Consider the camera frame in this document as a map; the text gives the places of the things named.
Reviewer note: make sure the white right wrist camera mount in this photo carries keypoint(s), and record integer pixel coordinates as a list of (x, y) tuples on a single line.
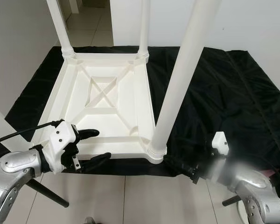
[(219, 142)]

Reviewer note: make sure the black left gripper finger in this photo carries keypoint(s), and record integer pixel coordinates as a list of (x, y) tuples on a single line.
[(88, 133), (97, 161)]

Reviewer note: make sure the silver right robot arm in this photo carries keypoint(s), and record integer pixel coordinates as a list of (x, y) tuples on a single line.
[(261, 196)]

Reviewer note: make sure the pink cushion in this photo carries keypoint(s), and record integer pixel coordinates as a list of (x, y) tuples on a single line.
[(269, 173)]

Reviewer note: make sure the white plastic table top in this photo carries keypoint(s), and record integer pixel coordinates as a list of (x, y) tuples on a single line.
[(102, 116)]

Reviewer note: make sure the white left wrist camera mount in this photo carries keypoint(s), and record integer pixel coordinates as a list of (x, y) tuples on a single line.
[(63, 139)]

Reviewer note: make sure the black cloth table cover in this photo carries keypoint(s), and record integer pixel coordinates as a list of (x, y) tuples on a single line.
[(228, 107)]

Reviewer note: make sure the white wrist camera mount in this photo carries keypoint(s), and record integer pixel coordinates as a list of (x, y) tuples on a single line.
[(219, 142), (63, 139)]

